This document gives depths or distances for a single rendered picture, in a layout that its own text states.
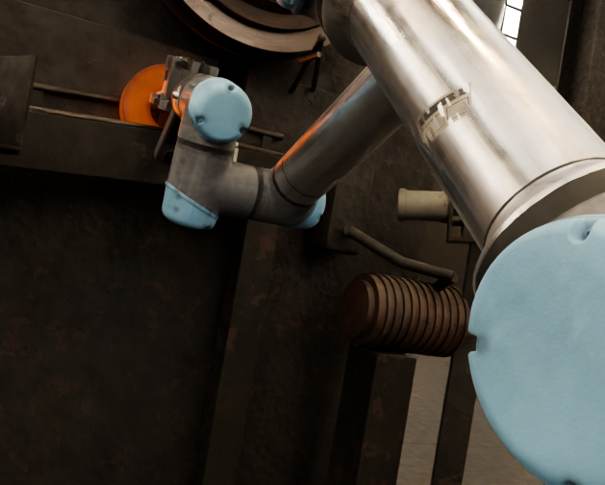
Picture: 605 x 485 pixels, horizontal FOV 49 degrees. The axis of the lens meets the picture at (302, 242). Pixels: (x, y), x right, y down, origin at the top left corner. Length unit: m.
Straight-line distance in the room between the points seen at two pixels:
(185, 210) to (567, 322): 0.64
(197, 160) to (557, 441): 0.64
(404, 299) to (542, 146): 0.77
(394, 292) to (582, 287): 0.84
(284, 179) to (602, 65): 4.80
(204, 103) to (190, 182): 0.10
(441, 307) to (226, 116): 0.53
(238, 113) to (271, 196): 0.13
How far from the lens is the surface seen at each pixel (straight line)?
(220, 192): 0.86
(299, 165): 0.83
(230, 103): 0.82
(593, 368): 0.28
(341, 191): 1.21
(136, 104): 1.14
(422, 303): 1.12
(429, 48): 0.43
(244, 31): 1.18
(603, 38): 5.60
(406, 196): 1.20
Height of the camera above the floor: 0.53
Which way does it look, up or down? 2 degrees up
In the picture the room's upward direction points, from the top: 10 degrees clockwise
